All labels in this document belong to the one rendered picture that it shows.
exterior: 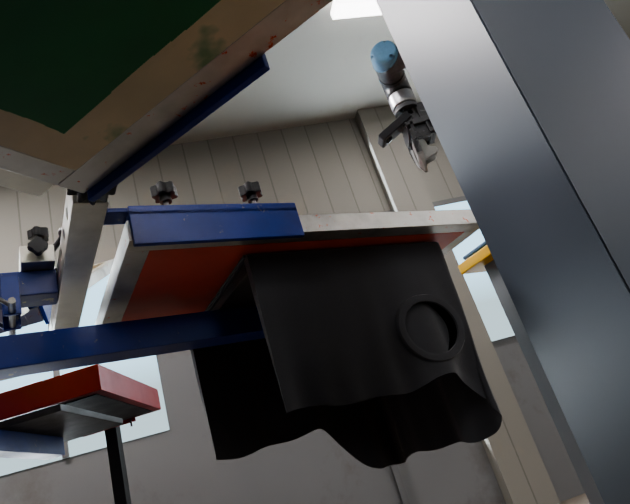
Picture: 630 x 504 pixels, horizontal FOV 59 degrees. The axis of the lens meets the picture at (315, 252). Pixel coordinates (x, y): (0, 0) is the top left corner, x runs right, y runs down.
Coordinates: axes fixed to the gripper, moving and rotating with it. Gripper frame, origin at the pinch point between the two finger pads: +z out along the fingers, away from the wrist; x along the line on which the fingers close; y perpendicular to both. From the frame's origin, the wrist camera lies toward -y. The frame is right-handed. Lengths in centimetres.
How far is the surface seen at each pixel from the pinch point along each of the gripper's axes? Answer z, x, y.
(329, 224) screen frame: 26, -39, -31
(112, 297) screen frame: 28, -39, -74
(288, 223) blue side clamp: 26, -44, -38
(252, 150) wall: -182, 235, -56
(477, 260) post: 28.6, 2.9, 4.9
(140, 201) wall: -151, 213, -143
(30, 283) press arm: 22, -42, -87
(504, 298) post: 39.4, 6.1, 8.5
